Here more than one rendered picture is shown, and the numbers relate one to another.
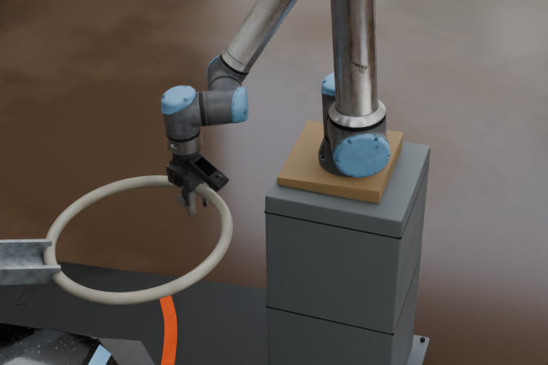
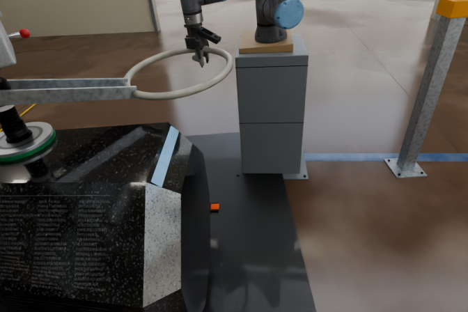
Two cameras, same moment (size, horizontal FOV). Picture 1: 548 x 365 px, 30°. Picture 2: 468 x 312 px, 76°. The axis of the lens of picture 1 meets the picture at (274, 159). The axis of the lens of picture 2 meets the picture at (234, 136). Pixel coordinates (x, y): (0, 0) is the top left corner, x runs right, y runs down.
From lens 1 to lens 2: 144 cm
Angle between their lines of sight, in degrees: 10
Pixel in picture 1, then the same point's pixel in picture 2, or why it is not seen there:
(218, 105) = not seen: outside the picture
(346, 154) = (283, 12)
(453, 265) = not seen: hidden behind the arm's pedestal
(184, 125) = (194, 1)
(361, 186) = (283, 44)
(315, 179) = (258, 46)
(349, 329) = (281, 125)
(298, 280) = (254, 104)
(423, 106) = not seen: hidden behind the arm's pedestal
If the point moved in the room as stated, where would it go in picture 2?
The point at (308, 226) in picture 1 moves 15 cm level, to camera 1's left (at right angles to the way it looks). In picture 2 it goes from (259, 70) to (233, 74)
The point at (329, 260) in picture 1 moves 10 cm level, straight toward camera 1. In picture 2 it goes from (270, 88) to (275, 95)
